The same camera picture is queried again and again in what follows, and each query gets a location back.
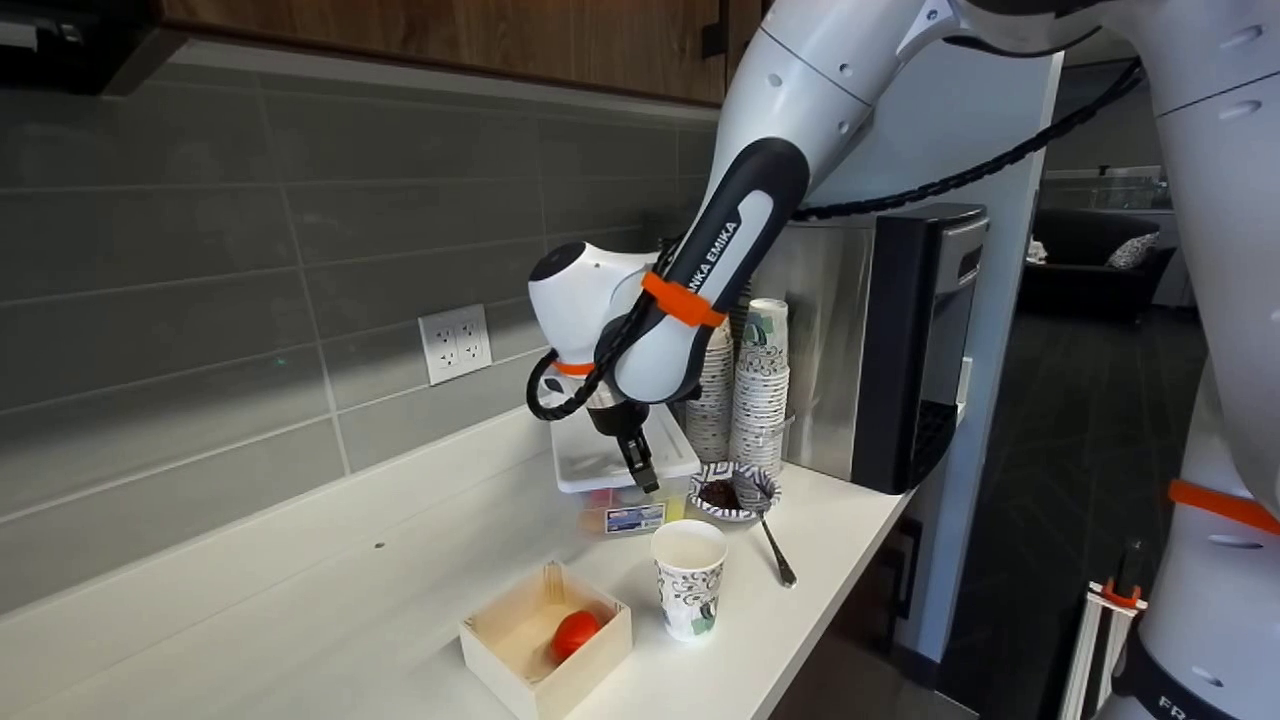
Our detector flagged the white wall outlet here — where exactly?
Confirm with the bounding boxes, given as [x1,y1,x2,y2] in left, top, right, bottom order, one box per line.
[416,301,496,386]

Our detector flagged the orange base strap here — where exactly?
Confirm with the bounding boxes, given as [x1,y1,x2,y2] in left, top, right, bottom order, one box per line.
[1165,475,1280,540]

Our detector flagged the black steel coffee machine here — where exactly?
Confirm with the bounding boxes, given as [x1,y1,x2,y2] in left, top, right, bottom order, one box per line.
[789,198,997,498]

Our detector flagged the dark sofa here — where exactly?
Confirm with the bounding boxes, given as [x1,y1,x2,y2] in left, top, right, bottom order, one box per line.
[1014,194,1200,323]

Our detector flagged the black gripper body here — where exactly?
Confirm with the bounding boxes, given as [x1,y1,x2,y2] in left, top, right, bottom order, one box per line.
[584,391,658,447]

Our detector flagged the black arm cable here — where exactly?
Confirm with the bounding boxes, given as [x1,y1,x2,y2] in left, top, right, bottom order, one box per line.
[520,54,1152,425]

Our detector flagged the white orange stand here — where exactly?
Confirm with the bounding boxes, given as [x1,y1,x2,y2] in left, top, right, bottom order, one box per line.
[1055,574,1152,720]

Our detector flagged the white sofa cushion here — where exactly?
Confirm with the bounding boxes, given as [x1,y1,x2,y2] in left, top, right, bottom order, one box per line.
[1104,229,1165,277]

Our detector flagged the clear plastic lunchbox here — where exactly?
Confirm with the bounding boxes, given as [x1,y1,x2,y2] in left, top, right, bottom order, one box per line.
[579,481,695,540]

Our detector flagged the wooden wall cabinet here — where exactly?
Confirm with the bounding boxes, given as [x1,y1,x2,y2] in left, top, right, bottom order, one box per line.
[156,0,771,106]

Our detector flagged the small metal bowl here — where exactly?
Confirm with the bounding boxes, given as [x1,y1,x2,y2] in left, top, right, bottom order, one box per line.
[686,459,779,529]

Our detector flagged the blue patterned packet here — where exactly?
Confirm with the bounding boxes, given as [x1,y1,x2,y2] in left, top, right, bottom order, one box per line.
[594,492,672,537]

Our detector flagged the wide orange arm strap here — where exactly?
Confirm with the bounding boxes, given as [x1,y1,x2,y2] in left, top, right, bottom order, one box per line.
[640,267,731,331]

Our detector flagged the short paper cup stack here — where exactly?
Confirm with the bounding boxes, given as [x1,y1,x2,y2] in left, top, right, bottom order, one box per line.
[675,315,740,465]

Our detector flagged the white patterned paper cup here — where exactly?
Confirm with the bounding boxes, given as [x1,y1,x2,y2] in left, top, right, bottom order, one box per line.
[648,517,731,642]

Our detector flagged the silver metal spoon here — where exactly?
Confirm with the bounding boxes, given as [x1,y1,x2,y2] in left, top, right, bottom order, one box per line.
[735,475,801,591]

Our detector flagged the light wooden square box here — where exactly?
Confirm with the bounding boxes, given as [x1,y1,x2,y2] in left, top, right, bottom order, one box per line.
[457,557,637,720]

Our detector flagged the red ball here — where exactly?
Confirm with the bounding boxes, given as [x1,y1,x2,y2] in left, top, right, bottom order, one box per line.
[548,606,606,669]

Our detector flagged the black overhead appliance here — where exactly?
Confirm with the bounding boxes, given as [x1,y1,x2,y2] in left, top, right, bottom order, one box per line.
[0,0,187,99]

